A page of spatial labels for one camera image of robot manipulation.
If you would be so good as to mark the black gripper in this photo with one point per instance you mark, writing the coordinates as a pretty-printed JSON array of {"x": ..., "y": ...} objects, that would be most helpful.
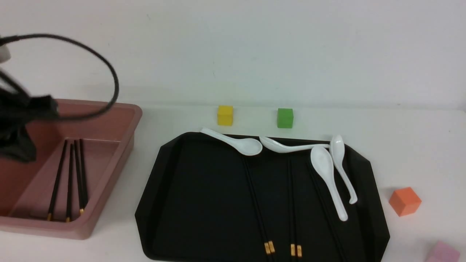
[{"x": 16, "y": 112}]

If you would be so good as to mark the black chopstick pair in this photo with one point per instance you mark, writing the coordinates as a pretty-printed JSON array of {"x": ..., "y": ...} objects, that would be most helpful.
[
  {"x": 258, "y": 214},
  {"x": 56, "y": 183},
  {"x": 296, "y": 221},
  {"x": 291, "y": 214},
  {"x": 83, "y": 172},
  {"x": 259, "y": 202}
]

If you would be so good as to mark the black chopstick in bin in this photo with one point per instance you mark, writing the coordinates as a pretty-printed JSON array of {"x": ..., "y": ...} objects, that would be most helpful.
[
  {"x": 70, "y": 185},
  {"x": 79, "y": 180}
]

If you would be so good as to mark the pink plastic bin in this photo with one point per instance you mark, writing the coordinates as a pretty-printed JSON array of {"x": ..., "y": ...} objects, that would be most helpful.
[{"x": 26, "y": 188}]

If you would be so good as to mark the black plastic tray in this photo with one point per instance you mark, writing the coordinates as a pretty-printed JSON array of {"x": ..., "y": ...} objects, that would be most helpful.
[{"x": 197, "y": 207}]

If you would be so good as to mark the yellow cube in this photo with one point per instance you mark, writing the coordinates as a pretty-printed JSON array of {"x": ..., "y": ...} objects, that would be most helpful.
[{"x": 225, "y": 115}]

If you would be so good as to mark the white spoon far left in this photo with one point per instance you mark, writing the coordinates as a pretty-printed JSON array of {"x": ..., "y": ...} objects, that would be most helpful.
[{"x": 247, "y": 147}]

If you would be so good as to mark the white spoon top middle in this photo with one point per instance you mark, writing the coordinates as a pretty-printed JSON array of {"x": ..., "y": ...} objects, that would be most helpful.
[{"x": 277, "y": 147}]

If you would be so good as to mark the green cube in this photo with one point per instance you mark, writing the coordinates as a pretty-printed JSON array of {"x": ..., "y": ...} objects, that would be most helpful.
[{"x": 285, "y": 118}]

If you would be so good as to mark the large white spoon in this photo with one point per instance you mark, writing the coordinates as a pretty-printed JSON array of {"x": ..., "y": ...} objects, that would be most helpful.
[{"x": 322, "y": 163}]

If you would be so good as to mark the white spoon far right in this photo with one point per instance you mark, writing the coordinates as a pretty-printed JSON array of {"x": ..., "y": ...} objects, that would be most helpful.
[{"x": 337, "y": 152}]

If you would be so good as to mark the orange cube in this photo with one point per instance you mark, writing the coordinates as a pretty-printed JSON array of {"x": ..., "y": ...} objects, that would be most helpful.
[{"x": 405, "y": 201}]

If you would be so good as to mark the pink cube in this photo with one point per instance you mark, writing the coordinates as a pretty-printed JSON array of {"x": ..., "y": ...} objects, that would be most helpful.
[{"x": 443, "y": 252}]

